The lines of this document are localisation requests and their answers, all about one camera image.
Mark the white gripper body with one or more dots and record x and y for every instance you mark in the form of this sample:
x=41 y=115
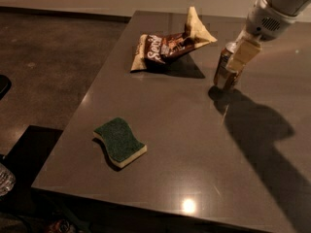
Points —
x=261 y=23

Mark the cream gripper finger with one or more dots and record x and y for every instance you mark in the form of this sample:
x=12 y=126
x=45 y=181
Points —
x=241 y=52
x=242 y=34

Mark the orange soda can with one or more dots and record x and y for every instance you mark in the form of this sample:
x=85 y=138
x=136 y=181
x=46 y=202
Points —
x=226 y=78

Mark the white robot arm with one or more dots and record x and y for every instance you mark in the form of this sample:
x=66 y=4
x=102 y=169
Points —
x=288 y=7

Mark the brown chip bag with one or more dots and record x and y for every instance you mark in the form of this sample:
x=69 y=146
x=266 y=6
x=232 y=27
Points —
x=163 y=50

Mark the green yellow sponge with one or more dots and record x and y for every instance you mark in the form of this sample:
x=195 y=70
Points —
x=120 y=143

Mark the dark round object on floor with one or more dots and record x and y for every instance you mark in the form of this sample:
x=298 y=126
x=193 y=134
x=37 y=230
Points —
x=5 y=85

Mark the clear plastic object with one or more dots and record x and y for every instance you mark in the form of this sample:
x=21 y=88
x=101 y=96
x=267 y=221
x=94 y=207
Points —
x=7 y=180

